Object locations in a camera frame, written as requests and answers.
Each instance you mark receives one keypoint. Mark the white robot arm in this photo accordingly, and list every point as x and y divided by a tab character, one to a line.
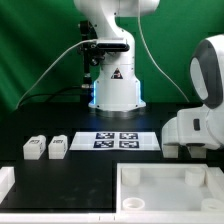
118	90

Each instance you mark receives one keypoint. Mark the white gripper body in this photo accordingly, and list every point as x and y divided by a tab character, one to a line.
194	127

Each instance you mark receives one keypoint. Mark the white sheet with tags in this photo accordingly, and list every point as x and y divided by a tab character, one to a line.
137	141

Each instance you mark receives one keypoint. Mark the white left obstacle block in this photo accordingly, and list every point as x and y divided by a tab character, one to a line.
7	180

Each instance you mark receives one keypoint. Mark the white square tabletop part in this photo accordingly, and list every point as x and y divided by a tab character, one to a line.
169	194

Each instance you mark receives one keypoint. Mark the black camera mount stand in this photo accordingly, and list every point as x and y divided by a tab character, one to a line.
92	56

